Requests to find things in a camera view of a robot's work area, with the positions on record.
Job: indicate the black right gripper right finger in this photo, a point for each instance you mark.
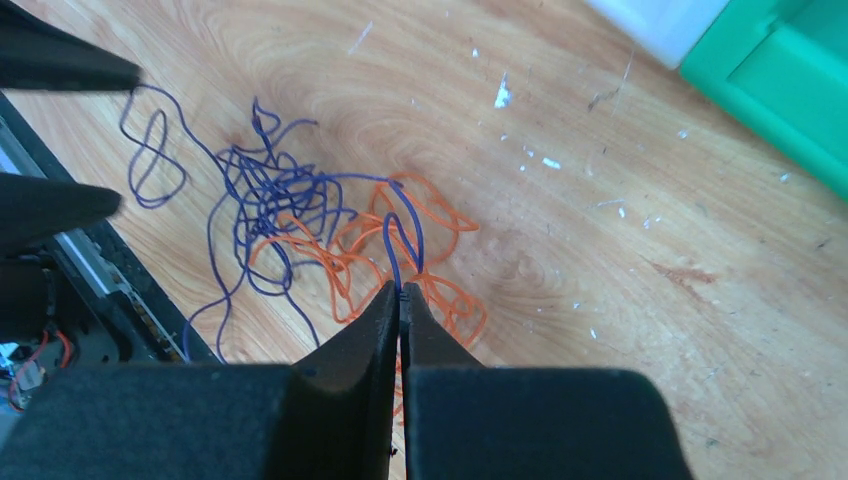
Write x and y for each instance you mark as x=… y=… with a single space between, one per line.
x=464 y=420

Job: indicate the green plastic bin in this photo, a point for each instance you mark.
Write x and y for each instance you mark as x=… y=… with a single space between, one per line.
x=780 y=68

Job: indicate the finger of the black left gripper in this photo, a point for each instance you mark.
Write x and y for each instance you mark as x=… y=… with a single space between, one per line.
x=37 y=56
x=34 y=208

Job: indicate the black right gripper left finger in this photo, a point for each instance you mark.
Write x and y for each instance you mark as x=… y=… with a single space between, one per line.
x=327 y=416

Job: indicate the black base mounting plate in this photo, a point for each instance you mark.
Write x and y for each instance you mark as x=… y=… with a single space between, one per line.
x=86 y=337

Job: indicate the white plastic bin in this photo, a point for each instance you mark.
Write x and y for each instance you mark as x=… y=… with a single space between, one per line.
x=666 y=29

